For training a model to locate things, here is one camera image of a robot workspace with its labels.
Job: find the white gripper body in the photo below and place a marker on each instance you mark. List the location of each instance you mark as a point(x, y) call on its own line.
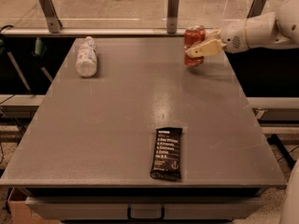
point(234, 37)

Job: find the cardboard box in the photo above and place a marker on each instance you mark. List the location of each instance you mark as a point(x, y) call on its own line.
point(21, 213)

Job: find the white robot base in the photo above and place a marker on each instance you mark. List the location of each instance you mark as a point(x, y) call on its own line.
point(290, 210)

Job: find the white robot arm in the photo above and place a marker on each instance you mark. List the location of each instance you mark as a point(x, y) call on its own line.
point(274, 30)

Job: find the black snack bar wrapper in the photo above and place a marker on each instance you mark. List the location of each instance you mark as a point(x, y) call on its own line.
point(166, 157)

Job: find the middle metal bracket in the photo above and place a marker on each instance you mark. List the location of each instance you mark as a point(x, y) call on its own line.
point(172, 16)

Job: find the left metal bracket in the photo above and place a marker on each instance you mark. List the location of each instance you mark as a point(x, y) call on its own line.
point(53, 22)

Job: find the clear plastic water bottle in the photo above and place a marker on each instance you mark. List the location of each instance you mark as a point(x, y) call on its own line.
point(86, 63)

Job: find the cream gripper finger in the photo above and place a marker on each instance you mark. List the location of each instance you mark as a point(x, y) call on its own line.
point(206, 48)
point(215, 34)

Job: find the grey drawer with black handle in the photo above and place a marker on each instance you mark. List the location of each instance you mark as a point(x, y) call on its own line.
point(144, 209)

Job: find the right metal bracket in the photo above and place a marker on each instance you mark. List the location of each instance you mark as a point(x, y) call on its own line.
point(256, 8)

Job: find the metal bracket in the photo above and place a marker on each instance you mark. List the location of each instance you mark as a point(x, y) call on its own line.
point(53, 22)
point(256, 8)
point(172, 16)

